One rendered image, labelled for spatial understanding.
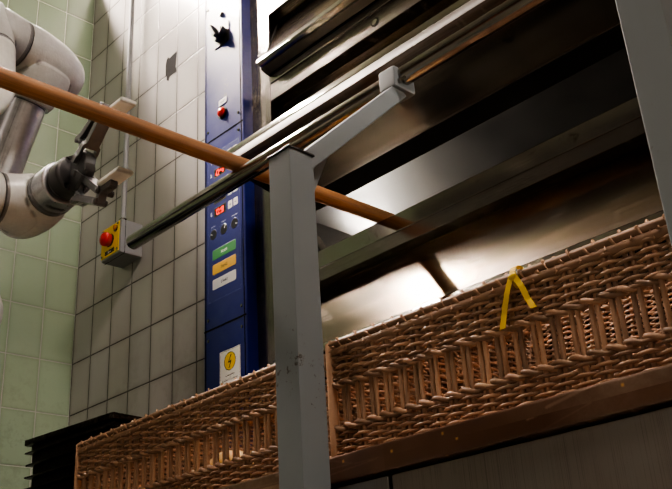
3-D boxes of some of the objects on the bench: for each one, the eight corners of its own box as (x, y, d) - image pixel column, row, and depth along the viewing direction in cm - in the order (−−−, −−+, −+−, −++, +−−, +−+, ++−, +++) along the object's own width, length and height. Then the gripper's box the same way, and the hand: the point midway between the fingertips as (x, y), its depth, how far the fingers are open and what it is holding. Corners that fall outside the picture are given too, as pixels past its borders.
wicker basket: (295, 550, 179) (290, 408, 191) (534, 503, 142) (509, 332, 154) (63, 540, 148) (73, 372, 160) (291, 477, 112) (283, 265, 123)
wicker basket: (553, 500, 140) (527, 326, 152) (979, 420, 105) (902, 202, 116) (321, 469, 108) (310, 252, 120) (821, 340, 73) (736, 50, 85)
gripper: (87, 130, 179) (148, 80, 165) (79, 249, 168) (144, 206, 154) (51, 117, 174) (111, 65, 160) (40, 239, 164) (104, 194, 150)
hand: (124, 137), depth 158 cm, fingers open, 13 cm apart
